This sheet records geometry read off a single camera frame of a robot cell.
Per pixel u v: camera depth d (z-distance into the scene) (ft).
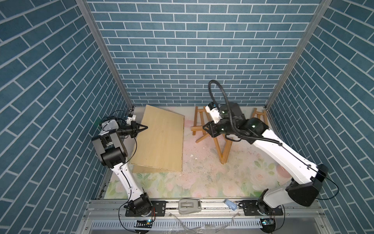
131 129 2.76
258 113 3.81
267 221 2.38
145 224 2.37
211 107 1.98
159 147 2.92
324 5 2.31
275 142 1.42
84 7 2.29
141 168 2.78
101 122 2.40
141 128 2.94
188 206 2.36
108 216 2.40
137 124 2.85
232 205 2.41
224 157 2.86
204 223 2.31
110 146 1.92
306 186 1.35
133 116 2.99
